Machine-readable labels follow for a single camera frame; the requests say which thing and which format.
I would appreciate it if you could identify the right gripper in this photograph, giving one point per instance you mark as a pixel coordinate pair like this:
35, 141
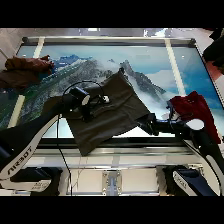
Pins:
148, 124

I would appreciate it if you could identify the grey-green T-shirt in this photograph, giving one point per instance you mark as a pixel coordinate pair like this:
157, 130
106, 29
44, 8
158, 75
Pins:
113, 116

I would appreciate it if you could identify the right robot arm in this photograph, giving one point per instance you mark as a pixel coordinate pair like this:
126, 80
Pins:
203, 143

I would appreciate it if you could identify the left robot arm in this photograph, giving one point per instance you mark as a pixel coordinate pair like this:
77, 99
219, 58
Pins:
26, 133

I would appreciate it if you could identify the red garment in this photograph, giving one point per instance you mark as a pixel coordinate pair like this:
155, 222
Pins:
195, 108

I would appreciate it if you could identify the black garment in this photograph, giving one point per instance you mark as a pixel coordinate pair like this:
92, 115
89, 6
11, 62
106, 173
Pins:
215, 50

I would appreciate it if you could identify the brown garment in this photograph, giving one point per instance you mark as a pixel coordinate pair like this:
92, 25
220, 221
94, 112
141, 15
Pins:
23, 71

